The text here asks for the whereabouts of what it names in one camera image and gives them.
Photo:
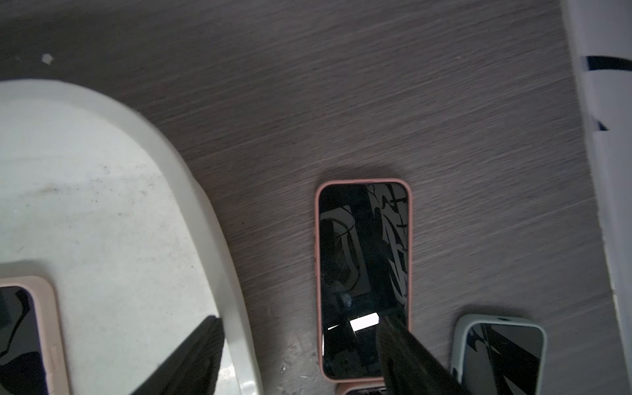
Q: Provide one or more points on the white plastic storage tub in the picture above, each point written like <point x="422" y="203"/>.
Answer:
<point x="98" y="202"/>

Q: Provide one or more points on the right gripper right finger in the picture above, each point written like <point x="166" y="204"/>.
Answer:
<point x="407" y="367"/>

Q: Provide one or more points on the black phone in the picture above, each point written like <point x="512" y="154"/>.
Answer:
<point x="32" y="348"/>
<point x="363" y="270"/>
<point x="492" y="354"/>
<point x="361" y="388"/>

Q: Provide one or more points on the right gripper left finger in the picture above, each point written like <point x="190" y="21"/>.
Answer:
<point x="193" y="368"/>

